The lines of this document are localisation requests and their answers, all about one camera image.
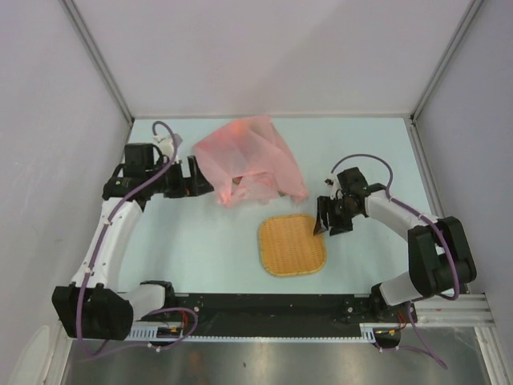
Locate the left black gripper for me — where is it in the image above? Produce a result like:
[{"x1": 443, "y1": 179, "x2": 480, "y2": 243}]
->
[{"x1": 146, "y1": 156, "x2": 212, "y2": 199}]

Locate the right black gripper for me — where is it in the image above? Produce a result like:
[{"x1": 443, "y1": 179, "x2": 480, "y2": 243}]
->
[{"x1": 313, "y1": 195, "x2": 359, "y2": 236}]

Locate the pink plastic bag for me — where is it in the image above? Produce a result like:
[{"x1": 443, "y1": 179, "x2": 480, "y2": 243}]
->
[{"x1": 192, "y1": 115, "x2": 309, "y2": 208}]

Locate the woven bamboo tray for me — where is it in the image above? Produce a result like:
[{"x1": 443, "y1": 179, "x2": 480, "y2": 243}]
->
[{"x1": 258, "y1": 214, "x2": 327, "y2": 278}]

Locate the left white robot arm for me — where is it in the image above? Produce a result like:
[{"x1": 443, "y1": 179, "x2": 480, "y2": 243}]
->
[{"x1": 51, "y1": 137, "x2": 213, "y2": 341}]

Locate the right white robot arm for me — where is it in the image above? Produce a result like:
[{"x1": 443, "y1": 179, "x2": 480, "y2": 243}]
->
[{"x1": 313, "y1": 168, "x2": 477, "y2": 322}]

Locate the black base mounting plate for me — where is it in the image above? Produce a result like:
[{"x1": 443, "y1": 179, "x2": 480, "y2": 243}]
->
[{"x1": 142, "y1": 293, "x2": 413, "y2": 338}]

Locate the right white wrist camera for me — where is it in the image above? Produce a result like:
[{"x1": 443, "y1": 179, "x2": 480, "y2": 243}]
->
[{"x1": 324, "y1": 172, "x2": 341, "y2": 189}]

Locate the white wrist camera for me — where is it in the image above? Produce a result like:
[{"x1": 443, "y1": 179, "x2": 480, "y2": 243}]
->
[
  {"x1": 324, "y1": 172, "x2": 341, "y2": 189},
  {"x1": 153, "y1": 134, "x2": 183, "y2": 160}
]

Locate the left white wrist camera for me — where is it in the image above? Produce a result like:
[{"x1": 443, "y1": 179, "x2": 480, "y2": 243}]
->
[{"x1": 153, "y1": 134, "x2": 183, "y2": 160}]

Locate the right side aluminium rail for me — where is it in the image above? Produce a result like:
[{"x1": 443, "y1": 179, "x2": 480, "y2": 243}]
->
[{"x1": 405, "y1": 117, "x2": 448, "y2": 217}]

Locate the aluminium rail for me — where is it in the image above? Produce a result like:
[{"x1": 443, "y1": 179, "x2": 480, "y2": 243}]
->
[
  {"x1": 405, "y1": 117, "x2": 448, "y2": 217},
  {"x1": 58, "y1": 292, "x2": 492, "y2": 326}
]

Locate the white slotted cable duct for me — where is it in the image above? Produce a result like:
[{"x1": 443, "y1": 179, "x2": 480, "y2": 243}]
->
[{"x1": 125, "y1": 322, "x2": 376, "y2": 343}]

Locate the front aluminium rail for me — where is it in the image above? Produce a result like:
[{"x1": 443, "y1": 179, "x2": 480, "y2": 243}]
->
[{"x1": 58, "y1": 292, "x2": 492, "y2": 326}]

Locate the left aluminium frame post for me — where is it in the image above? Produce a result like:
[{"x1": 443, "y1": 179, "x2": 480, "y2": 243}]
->
[{"x1": 59, "y1": 0, "x2": 135, "y2": 128}]

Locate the aluminium frame post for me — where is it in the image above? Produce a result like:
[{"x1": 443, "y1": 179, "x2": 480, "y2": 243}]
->
[
  {"x1": 59, "y1": 0, "x2": 135, "y2": 128},
  {"x1": 409, "y1": 0, "x2": 486, "y2": 124}
]

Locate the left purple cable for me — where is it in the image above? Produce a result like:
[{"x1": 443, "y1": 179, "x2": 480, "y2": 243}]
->
[{"x1": 75, "y1": 120, "x2": 200, "y2": 362}]

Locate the right aluminium frame post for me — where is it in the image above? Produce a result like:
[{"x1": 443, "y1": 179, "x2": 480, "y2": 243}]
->
[{"x1": 409, "y1": 0, "x2": 486, "y2": 124}]

